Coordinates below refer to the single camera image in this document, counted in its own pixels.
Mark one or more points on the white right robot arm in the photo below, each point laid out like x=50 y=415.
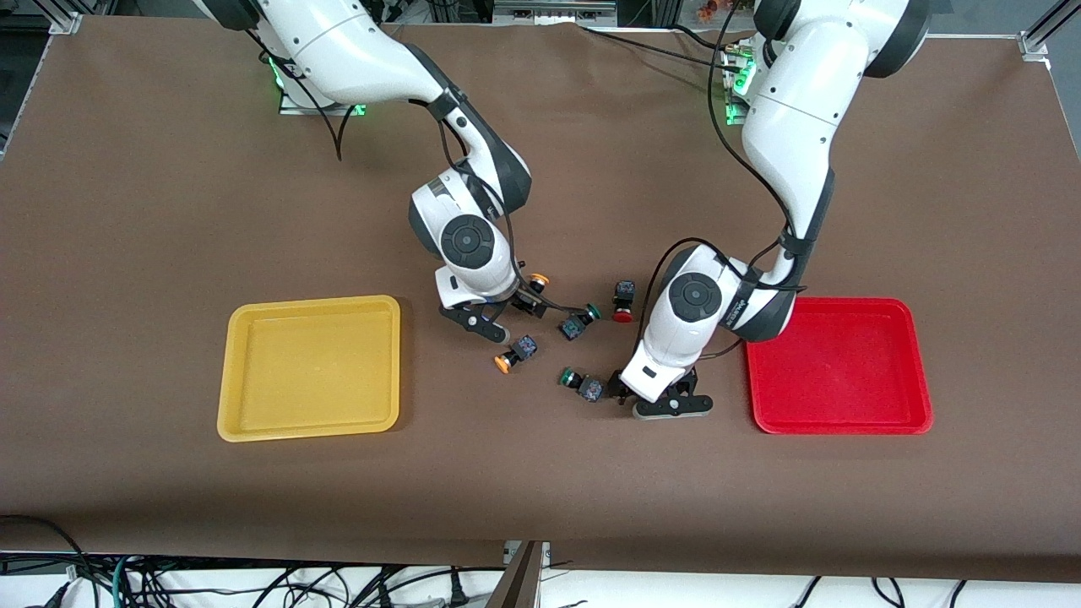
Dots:
x=355 y=51

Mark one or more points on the yellow push button switch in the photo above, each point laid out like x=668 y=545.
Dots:
x=524 y=347
x=539 y=279

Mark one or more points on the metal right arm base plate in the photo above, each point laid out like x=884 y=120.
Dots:
x=291 y=105

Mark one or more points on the brown table cover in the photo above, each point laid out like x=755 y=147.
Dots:
x=169 y=169

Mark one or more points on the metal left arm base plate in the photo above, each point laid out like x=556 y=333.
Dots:
x=733 y=105

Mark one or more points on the aluminium frame corner profile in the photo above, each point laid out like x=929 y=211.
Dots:
x=63 y=18
x=1043 y=34

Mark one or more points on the metal fixture behind table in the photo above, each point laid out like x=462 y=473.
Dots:
x=553 y=10

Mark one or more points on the red push button switch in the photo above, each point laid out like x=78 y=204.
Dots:
x=623 y=295

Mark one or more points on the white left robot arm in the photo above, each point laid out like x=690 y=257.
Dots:
x=802 y=101

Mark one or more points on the brown support post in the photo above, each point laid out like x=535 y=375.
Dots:
x=517 y=583

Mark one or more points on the red plastic tray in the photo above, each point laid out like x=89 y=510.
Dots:
x=844 y=371

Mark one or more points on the yellow plastic tray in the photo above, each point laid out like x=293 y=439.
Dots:
x=312 y=371

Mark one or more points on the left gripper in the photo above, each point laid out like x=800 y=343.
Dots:
x=614 y=385

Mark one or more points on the white table edge bracket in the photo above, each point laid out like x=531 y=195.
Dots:
x=510 y=550

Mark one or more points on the green push button switch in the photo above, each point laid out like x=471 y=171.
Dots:
x=591 y=389
x=573 y=327

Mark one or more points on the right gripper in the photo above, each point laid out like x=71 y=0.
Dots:
x=529 y=302

